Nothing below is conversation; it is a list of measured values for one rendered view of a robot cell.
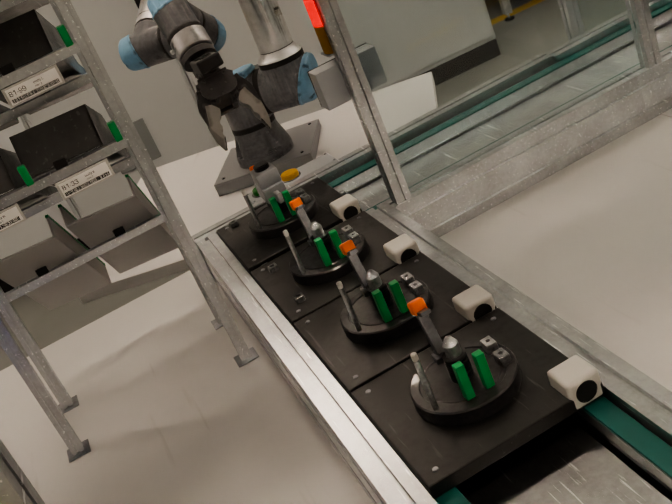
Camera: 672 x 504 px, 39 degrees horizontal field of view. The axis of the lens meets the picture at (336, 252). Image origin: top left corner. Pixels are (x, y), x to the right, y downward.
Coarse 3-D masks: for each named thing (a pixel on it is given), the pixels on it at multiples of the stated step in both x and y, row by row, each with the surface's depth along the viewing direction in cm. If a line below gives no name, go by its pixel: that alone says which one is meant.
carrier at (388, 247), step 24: (360, 216) 172; (288, 240) 154; (312, 240) 159; (336, 240) 155; (360, 240) 159; (384, 240) 161; (408, 240) 153; (264, 264) 170; (288, 264) 167; (312, 264) 159; (336, 264) 155; (384, 264) 154; (264, 288) 162; (288, 288) 159; (312, 288) 156; (336, 288) 153; (288, 312) 152; (312, 312) 150
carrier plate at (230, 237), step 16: (320, 192) 189; (336, 192) 186; (320, 208) 182; (240, 224) 190; (336, 224) 175; (224, 240) 187; (240, 240) 183; (256, 240) 181; (272, 240) 178; (304, 240) 174; (240, 256) 177; (256, 256) 174; (272, 256) 172
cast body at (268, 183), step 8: (256, 168) 178; (264, 168) 178; (272, 168) 177; (256, 176) 177; (264, 176) 177; (272, 176) 178; (256, 184) 180; (264, 184) 177; (272, 184) 178; (280, 184) 178; (264, 192) 177; (272, 192) 178; (280, 192) 176; (280, 200) 177
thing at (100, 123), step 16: (80, 112) 149; (96, 112) 157; (32, 128) 149; (48, 128) 149; (64, 128) 149; (80, 128) 149; (96, 128) 150; (16, 144) 148; (32, 144) 149; (48, 144) 149; (64, 144) 149; (80, 144) 149; (96, 144) 149; (32, 160) 149; (48, 160) 149; (112, 160) 164; (32, 176) 149
